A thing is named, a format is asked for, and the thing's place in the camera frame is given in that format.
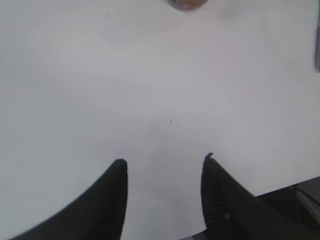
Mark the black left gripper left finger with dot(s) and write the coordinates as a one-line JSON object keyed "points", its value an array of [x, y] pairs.
{"points": [[97, 214]]}

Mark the grey grip pen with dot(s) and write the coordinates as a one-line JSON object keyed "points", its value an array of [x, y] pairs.
{"points": [[317, 51]]}

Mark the brown coffee bottle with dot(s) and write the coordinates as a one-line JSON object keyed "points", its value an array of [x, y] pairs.
{"points": [[187, 5]]}

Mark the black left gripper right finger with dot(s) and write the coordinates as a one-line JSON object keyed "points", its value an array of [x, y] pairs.
{"points": [[232, 213]]}

